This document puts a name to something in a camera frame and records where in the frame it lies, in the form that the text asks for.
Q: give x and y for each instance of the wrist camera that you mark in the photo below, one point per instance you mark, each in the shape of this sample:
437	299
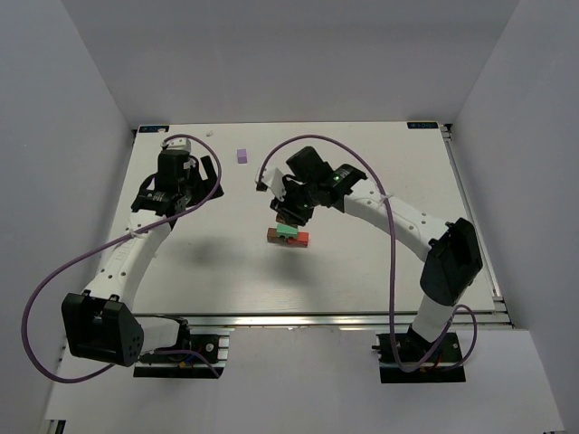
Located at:
270	178
177	144

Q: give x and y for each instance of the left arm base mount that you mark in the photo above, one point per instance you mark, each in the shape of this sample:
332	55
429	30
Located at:
204	357

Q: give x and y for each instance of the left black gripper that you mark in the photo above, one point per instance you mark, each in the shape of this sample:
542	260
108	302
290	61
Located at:
194	182

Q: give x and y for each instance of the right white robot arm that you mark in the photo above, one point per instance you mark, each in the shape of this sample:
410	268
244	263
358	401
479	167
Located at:
449	251

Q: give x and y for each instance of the blue label sticker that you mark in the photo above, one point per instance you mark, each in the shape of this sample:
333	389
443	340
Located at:
422	125
152	129

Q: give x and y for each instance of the aluminium table frame rail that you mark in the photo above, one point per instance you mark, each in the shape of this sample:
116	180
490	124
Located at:
500	305

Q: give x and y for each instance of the green notched block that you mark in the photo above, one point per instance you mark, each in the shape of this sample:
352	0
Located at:
286	232

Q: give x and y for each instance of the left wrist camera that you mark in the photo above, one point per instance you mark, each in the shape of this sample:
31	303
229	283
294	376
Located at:
177	144

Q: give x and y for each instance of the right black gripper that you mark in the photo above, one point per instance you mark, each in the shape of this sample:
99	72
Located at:
289	211

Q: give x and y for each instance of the right blue label sticker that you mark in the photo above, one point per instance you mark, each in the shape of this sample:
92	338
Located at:
422	125

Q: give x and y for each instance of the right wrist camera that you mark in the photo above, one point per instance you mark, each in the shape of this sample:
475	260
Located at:
270	178

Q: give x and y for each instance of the brown block with picture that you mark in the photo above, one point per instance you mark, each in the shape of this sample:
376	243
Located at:
272	236

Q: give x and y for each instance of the purple cube block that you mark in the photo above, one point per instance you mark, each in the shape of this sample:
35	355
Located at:
242	156

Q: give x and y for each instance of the left blue label sticker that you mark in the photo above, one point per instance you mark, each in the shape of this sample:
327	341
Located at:
152	129

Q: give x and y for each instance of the red rectangular block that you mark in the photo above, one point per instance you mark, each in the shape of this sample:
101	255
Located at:
300	240

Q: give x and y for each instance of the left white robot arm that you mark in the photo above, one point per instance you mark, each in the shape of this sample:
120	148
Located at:
99	323

